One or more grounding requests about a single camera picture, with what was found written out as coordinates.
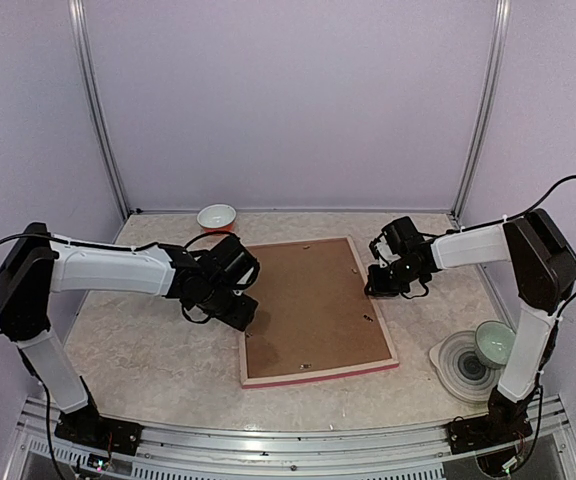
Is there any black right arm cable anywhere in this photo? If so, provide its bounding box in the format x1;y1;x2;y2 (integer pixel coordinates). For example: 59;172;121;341
367;174;576;451

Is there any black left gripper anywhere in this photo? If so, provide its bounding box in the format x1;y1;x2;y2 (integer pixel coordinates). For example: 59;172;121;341
198;281;258;332

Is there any left aluminium corner post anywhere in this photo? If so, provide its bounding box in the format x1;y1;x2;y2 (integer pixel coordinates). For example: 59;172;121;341
68;0;132;220

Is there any aluminium corner post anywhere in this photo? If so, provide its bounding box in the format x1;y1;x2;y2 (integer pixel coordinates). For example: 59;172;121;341
451;0;511;222
68;0;132;220

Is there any pink wooden picture frame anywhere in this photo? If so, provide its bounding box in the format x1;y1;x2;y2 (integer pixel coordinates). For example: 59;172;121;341
239;234;400;390

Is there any aluminium front rail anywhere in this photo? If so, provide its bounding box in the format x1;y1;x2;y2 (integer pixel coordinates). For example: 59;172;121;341
4;396;576;479

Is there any right aluminium corner post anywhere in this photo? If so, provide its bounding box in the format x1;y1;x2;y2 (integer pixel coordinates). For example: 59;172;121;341
451;0;511;222

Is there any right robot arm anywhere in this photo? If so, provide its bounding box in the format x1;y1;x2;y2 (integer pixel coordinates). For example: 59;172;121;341
364;208;576;444

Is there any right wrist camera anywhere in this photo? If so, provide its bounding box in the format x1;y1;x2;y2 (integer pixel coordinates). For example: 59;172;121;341
369;237;392;262

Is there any white swirl plate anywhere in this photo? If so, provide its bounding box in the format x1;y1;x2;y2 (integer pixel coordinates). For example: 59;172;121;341
429;330;505;404

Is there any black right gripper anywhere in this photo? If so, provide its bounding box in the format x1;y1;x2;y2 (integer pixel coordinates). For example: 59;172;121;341
365;258;422;297

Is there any orange white bowl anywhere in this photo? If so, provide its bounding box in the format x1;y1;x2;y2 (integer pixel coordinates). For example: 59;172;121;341
196;204;237;232

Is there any green ceramic bowl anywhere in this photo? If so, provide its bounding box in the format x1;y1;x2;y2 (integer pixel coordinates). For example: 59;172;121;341
475;321;515;370

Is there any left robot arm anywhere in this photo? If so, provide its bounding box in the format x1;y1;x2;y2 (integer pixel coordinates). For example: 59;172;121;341
0;222;261;445

